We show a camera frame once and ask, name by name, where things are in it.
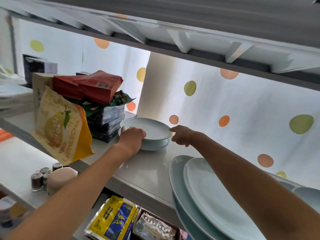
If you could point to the person's right hand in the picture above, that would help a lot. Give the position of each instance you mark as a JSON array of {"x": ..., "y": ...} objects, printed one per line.
[{"x": 185, "y": 136}]

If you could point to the person's left hand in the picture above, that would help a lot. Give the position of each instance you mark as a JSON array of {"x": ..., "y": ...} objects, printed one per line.
[{"x": 131, "y": 139}]

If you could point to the person's right fingers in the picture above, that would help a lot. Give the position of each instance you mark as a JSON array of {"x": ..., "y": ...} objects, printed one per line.
[{"x": 176, "y": 129}]

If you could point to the person's left fingers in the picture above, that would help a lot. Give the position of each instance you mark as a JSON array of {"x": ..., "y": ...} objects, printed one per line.
[{"x": 133, "y": 129}]

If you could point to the small light blue plate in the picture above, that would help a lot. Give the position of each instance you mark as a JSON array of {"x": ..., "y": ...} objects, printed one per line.
[
  {"x": 155, "y": 144},
  {"x": 153, "y": 128}
]

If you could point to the person's left forearm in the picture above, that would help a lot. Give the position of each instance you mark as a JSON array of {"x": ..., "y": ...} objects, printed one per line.
[{"x": 75, "y": 194}]

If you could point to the person's right forearm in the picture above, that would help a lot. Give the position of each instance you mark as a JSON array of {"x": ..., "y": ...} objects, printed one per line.
[{"x": 250, "y": 192}]

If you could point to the stack of dark blue boxes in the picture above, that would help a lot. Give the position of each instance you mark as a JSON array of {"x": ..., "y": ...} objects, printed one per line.
[{"x": 107, "y": 122}]

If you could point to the green snack packet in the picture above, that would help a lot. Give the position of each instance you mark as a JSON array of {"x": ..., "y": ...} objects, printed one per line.
[{"x": 120, "y": 99}]

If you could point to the grey shelf board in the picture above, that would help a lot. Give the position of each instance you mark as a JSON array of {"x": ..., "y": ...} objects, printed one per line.
[{"x": 147, "y": 169}]

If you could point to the large light blue plate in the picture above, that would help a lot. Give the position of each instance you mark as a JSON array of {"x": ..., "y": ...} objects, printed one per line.
[
  {"x": 178, "y": 187},
  {"x": 215, "y": 202}
]

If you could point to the red snack packet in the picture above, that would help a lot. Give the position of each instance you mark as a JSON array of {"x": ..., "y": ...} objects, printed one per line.
[{"x": 92, "y": 86}]

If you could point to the yellow pear print pouch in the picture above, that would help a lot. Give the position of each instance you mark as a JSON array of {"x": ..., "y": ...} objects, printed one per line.
[{"x": 60, "y": 127}]

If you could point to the glass spice jar silver lid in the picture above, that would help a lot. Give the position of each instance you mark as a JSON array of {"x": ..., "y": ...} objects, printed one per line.
[
  {"x": 45, "y": 169},
  {"x": 37, "y": 181},
  {"x": 57, "y": 166},
  {"x": 46, "y": 178}
]

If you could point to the beige round container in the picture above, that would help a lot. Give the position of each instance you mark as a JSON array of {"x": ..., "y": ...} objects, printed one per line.
[{"x": 61, "y": 179}]

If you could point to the yellow and blue packet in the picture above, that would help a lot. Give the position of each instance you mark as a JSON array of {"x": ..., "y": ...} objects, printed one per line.
[{"x": 112, "y": 218}]

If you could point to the brown cardboard box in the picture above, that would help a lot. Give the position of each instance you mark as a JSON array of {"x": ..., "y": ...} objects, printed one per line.
[{"x": 175, "y": 226}]

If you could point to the clear plastic wrapped package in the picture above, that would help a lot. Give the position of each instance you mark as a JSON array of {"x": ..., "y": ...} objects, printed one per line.
[{"x": 152, "y": 228}]

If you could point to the grey upper shelf with brackets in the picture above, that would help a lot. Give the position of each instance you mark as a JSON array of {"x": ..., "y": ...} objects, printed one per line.
[{"x": 200, "y": 29}]

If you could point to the cream carton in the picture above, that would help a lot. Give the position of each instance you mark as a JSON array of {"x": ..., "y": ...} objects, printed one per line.
[{"x": 38, "y": 84}]

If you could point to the dark box with white side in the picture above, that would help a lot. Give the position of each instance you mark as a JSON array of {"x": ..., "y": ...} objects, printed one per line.
[{"x": 35, "y": 66}]

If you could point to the white lower shelf board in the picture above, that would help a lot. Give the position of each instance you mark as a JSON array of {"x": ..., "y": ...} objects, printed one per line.
[{"x": 17, "y": 162}]

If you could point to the stack of white trays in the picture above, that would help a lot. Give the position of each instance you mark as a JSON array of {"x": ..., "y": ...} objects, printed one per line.
[{"x": 12, "y": 97}]

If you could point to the orange item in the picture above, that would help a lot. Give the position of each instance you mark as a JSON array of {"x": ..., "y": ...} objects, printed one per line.
[{"x": 4, "y": 135}]

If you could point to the white lidded jar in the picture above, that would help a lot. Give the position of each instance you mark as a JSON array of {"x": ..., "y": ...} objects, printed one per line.
[{"x": 6, "y": 209}]

